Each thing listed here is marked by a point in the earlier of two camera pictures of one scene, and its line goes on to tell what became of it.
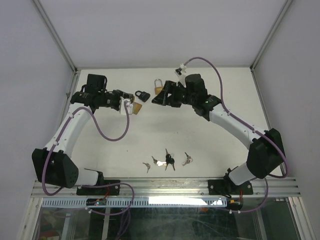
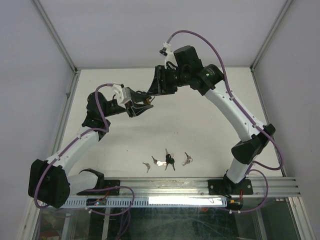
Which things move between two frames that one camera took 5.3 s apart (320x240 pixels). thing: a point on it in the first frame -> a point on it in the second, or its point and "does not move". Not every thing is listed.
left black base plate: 113,190 does not move
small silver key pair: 148,166 does not move
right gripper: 162,98 -> 160,85
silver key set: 159,163 does not move
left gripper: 121,94 -> 135,110
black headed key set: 169,159 does not move
